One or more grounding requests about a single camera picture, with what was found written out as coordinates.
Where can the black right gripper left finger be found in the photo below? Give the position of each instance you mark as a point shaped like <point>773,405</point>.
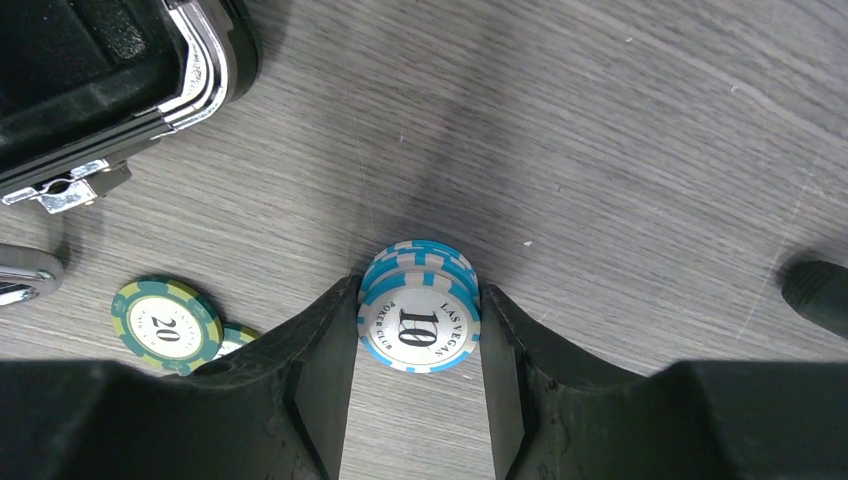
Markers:
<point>275,408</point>

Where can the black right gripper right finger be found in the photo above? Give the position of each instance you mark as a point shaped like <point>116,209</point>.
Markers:
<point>556,411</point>

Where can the blue 10 chip stack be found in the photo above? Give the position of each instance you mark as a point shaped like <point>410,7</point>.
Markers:
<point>419,307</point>

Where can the black poker set case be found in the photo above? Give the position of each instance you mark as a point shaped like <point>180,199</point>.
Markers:
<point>85,85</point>

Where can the green 20 chip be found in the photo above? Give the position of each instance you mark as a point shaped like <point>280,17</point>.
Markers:
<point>234,337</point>
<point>167,323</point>

